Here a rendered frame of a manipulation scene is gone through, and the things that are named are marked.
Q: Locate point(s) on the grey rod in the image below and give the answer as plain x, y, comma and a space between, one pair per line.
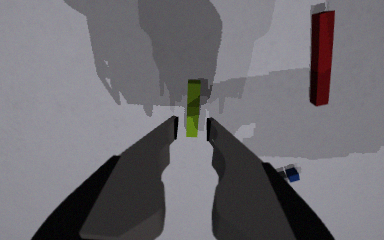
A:
283, 175

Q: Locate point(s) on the lime green rod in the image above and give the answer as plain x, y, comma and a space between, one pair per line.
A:
193, 100

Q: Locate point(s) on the small blue cube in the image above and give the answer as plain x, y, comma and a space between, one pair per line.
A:
292, 174

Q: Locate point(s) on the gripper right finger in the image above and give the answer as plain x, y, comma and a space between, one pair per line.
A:
253, 201

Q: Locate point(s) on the dark red rod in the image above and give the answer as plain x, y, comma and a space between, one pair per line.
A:
321, 56

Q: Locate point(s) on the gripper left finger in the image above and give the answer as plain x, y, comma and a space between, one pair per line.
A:
124, 199

